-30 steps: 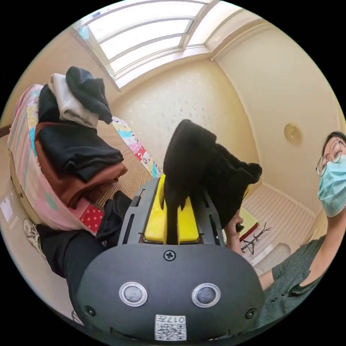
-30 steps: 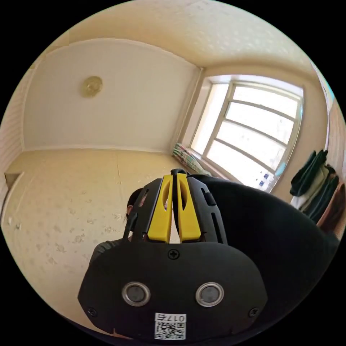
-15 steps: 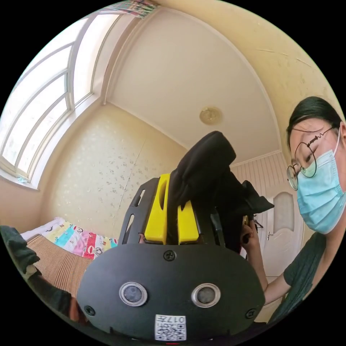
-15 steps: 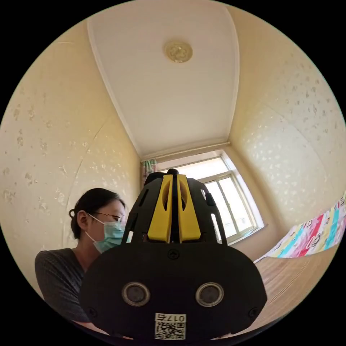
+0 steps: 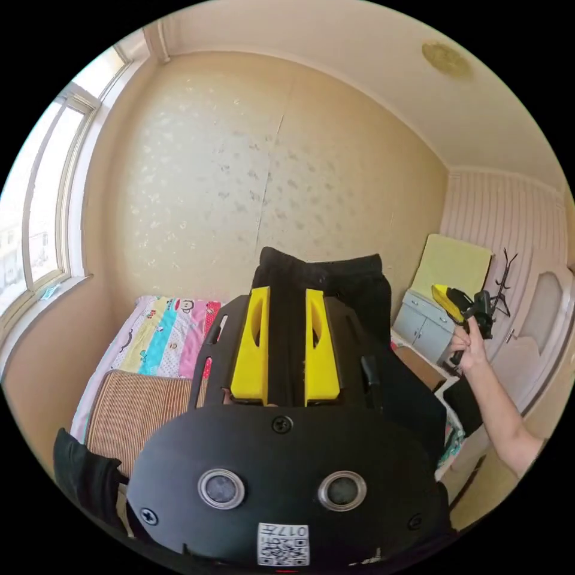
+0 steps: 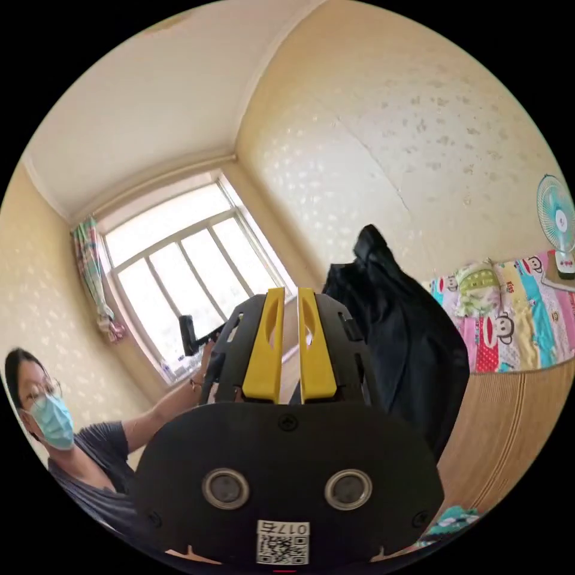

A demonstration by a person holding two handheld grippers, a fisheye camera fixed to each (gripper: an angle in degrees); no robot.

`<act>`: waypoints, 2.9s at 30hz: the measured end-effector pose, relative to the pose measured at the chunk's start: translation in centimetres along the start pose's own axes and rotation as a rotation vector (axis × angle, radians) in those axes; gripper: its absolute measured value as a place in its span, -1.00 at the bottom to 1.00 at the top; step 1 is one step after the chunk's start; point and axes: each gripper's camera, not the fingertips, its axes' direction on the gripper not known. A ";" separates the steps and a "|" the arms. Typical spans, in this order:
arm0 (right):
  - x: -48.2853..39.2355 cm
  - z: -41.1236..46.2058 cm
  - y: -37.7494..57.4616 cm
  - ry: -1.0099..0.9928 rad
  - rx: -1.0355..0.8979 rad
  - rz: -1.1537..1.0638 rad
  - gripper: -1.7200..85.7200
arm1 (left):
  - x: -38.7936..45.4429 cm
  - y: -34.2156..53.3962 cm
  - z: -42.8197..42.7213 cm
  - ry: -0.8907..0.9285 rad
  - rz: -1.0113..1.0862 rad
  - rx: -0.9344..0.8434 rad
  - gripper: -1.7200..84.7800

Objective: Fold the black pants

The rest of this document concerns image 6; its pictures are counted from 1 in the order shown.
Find person's left hand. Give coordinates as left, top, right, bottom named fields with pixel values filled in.
left=195, top=339, right=217, bottom=392

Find window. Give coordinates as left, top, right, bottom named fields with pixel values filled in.
left=99, top=172, right=298, bottom=386

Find black pants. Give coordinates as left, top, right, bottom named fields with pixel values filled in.
left=322, top=223, right=471, bottom=452

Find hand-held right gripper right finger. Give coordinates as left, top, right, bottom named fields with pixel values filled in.
left=298, top=287, right=337, bottom=404

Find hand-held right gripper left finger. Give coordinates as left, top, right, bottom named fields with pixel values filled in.
left=241, top=287, right=286, bottom=404

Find person's body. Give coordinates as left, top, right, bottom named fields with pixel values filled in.
left=3, top=347, right=156, bottom=542

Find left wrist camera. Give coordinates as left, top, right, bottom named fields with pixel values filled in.
left=178, top=314, right=198, bottom=358

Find green patterned pillow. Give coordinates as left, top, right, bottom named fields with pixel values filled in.
left=453, top=258, right=503, bottom=317

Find teal printed cloth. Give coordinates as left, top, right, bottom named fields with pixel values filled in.
left=415, top=505, right=482, bottom=549

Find teal and white fan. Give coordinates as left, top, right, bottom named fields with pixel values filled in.
left=535, top=174, right=575, bottom=282

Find floral curtain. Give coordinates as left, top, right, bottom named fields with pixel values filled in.
left=70, top=215, right=128, bottom=344

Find person's left forearm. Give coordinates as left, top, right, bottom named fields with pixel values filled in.
left=122, top=379, right=204, bottom=452

